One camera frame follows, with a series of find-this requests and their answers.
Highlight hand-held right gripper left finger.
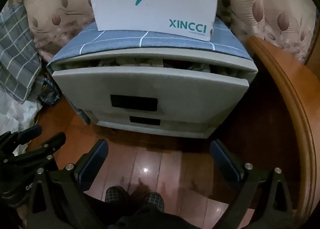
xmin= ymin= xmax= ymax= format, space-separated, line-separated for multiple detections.
xmin=26 ymin=139 xmax=109 ymax=229

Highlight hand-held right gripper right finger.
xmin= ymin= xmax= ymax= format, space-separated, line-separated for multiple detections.
xmin=209 ymin=139 xmax=298 ymax=229

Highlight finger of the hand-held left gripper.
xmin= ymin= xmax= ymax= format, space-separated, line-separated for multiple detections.
xmin=0 ymin=125 xmax=42 ymax=156
xmin=4 ymin=133 xmax=66 ymax=172

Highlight pile of underwear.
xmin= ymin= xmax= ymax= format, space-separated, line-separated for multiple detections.
xmin=62 ymin=56 xmax=233 ymax=75

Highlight white cardboard box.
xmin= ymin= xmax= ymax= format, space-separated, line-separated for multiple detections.
xmin=90 ymin=0 xmax=219 ymax=42

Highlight grey lower drawer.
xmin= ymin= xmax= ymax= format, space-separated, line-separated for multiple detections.
xmin=96 ymin=112 xmax=213 ymax=139

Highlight white plastic bag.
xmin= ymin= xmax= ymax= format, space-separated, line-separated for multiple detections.
xmin=0 ymin=89 xmax=43 ymax=134

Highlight checked slipper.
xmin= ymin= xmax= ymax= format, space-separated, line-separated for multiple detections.
xmin=105 ymin=186 xmax=129 ymax=204
xmin=141 ymin=192 xmax=165 ymax=211

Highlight dark blue printed bag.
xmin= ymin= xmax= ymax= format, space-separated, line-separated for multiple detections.
xmin=40 ymin=76 xmax=60 ymax=105

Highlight grey plaid cloth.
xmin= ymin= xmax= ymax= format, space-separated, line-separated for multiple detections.
xmin=0 ymin=2 xmax=54 ymax=105

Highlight person's dark trousers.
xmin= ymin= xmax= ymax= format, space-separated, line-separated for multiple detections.
xmin=82 ymin=194 xmax=240 ymax=229

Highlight grey fabric nightstand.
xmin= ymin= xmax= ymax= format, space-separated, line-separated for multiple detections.
xmin=47 ymin=46 xmax=258 ymax=139

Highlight curved orange wooden furniture panel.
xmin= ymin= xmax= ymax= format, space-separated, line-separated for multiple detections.
xmin=246 ymin=35 xmax=318 ymax=219

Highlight blue checked cloth cover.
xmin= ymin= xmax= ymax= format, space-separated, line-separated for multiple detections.
xmin=47 ymin=17 xmax=253 ymax=124

